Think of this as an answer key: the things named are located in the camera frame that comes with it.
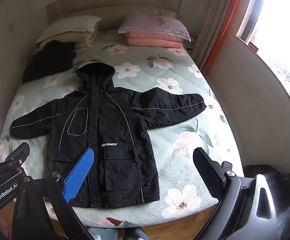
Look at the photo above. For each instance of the bedside table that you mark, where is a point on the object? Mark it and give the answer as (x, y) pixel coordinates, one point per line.
(190, 47)

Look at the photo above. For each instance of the pink folded quilt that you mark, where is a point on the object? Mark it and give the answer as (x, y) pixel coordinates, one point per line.
(150, 40)

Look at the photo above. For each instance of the orange curtain strip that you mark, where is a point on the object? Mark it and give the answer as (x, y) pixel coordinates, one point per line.
(225, 30)

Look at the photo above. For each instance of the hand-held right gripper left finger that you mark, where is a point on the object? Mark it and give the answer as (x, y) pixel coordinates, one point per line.
(81, 170)

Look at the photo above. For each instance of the lavender pillow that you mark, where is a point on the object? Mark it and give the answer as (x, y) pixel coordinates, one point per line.
(150, 25)

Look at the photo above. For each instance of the beige padded headboard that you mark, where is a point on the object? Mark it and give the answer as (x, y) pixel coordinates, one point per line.
(110, 5)

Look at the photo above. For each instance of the cream folded quilt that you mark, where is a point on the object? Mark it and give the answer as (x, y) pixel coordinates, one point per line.
(82, 38)

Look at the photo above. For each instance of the black hooded jacket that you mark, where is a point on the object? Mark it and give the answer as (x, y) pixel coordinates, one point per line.
(115, 120)

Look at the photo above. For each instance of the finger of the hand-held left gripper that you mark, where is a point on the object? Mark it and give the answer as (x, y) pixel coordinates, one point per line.
(19, 153)

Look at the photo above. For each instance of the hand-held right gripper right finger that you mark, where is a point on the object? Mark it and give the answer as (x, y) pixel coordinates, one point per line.
(207, 172)

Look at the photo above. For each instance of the white lace pillow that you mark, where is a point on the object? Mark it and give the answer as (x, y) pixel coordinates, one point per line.
(67, 26)

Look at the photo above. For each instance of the small red box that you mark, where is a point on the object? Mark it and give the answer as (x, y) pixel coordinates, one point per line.
(253, 47)

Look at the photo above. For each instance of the black folded garment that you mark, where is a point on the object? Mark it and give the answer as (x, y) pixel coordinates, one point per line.
(50, 60)

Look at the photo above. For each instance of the window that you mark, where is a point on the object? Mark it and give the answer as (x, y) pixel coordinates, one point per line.
(279, 30)

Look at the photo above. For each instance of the beige curtain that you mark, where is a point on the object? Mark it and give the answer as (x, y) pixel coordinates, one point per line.
(210, 25)

